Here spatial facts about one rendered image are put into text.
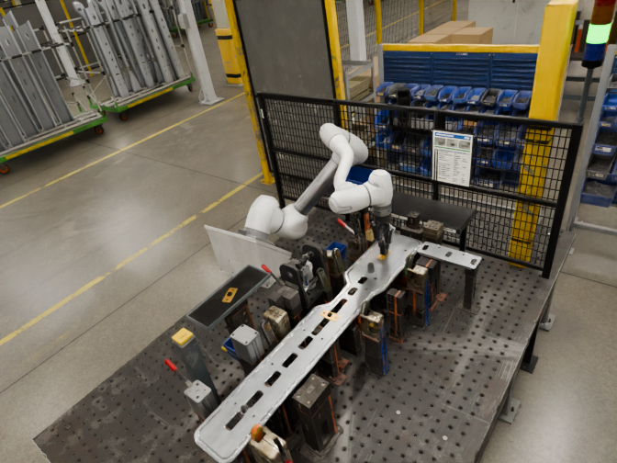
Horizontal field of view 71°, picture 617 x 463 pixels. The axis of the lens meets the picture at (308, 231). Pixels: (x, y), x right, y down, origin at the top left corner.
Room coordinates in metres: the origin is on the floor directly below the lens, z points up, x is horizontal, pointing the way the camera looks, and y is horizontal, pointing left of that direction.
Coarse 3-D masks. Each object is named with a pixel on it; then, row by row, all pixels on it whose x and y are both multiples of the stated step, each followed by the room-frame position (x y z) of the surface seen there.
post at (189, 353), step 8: (192, 336) 1.21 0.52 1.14; (176, 344) 1.18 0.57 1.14; (184, 344) 1.18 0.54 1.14; (192, 344) 1.19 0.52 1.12; (184, 352) 1.16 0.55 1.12; (192, 352) 1.18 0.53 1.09; (200, 352) 1.21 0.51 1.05; (184, 360) 1.18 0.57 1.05; (192, 360) 1.17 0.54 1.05; (200, 360) 1.20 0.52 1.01; (192, 368) 1.17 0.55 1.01; (200, 368) 1.19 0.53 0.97; (192, 376) 1.19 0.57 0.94; (200, 376) 1.18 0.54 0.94; (208, 376) 1.21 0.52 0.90; (208, 384) 1.20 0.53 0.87; (216, 392) 1.21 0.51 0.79; (216, 400) 1.20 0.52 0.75
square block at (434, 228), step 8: (432, 224) 1.78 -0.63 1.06; (440, 224) 1.77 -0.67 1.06; (424, 232) 1.77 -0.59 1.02; (432, 232) 1.74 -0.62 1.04; (440, 232) 1.75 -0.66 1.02; (424, 240) 1.78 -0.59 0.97; (432, 240) 1.75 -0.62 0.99; (440, 240) 1.76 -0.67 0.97; (424, 248) 1.78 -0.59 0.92; (424, 256) 1.78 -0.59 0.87
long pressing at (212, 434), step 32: (384, 288) 1.45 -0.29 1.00; (320, 320) 1.32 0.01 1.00; (352, 320) 1.29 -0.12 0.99; (288, 352) 1.18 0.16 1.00; (320, 352) 1.15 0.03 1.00; (256, 384) 1.05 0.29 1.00; (288, 384) 1.03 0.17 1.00; (224, 416) 0.94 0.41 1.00; (256, 416) 0.92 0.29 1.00; (224, 448) 0.82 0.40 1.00
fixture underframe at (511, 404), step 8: (552, 296) 1.94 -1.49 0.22; (544, 312) 1.90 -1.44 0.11; (544, 320) 1.90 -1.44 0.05; (552, 320) 1.92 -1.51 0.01; (544, 328) 1.86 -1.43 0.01; (528, 344) 1.63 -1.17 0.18; (512, 384) 1.35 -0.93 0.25; (504, 400) 1.29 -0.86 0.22; (512, 400) 1.41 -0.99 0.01; (504, 408) 1.34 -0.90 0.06; (512, 408) 1.34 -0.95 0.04; (496, 416) 1.21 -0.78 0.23; (504, 416) 1.32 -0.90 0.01; (512, 416) 1.31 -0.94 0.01; (488, 432) 1.13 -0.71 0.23; (480, 456) 1.05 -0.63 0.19
